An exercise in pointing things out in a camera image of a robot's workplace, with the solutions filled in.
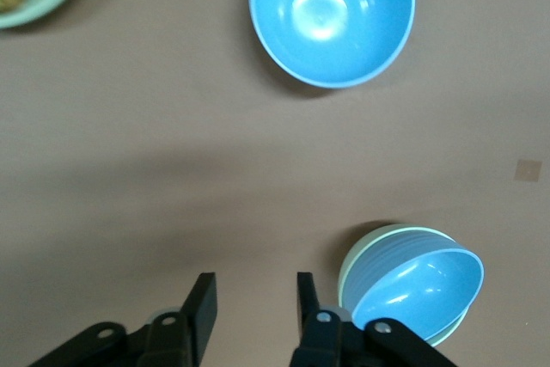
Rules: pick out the brown tape patch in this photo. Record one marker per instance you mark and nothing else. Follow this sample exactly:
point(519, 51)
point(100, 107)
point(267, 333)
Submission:
point(528, 170)

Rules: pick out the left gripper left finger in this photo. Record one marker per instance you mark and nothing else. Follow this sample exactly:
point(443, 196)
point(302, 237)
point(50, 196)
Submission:
point(189, 332)

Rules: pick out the light green bowl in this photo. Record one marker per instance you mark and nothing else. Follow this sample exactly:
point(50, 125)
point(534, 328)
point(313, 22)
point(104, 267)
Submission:
point(356, 247)

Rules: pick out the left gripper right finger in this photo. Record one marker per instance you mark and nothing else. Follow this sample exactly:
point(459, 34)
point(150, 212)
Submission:
point(318, 341)

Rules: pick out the blue bowl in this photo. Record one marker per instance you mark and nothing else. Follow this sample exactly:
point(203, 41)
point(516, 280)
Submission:
point(331, 19)
point(421, 294)

